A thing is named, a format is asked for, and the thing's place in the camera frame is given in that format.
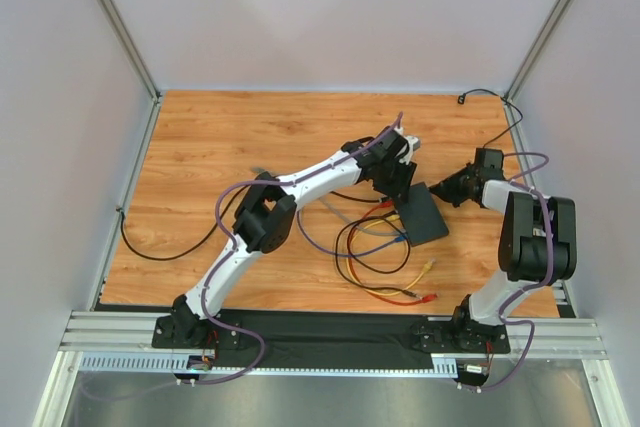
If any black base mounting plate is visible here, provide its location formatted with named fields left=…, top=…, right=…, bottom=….
left=152, top=308, right=511, bottom=354

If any long black cable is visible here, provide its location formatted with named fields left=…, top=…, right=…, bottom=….
left=115, top=189, right=386, bottom=262

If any yellow ethernet cable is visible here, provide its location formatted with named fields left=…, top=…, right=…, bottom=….
left=347, top=214, right=437, bottom=297

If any short black looped cable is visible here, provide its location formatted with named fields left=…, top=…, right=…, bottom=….
left=334, top=216, right=419, bottom=299

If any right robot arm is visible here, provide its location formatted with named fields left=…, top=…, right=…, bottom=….
left=430, top=147, right=577, bottom=349

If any aluminium front rail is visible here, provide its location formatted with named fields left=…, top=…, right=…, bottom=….
left=59, top=311, right=608, bottom=360

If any grey ethernet cable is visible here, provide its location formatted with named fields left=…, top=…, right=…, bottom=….
left=249, top=165, right=401, bottom=239

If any black network switch box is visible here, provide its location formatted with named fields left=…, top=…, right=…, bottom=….
left=394, top=182, right=449, bottom=247

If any red ethernet cable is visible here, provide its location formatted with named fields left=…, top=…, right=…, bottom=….
left=344, top=203, right=439, bottom=307

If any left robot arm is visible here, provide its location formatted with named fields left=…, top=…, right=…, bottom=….
left=165, top=123, right=421, bottom=347

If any slotted grey cable duct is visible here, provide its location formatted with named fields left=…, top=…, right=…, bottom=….
left=79, top=352, right=459, bottom=376

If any thin black power cord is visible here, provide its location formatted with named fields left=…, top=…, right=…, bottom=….
left=456, top=88, right=525, bottom=153

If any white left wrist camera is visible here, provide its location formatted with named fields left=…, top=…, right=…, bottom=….
left=400, top=135, right=421, bottom=156

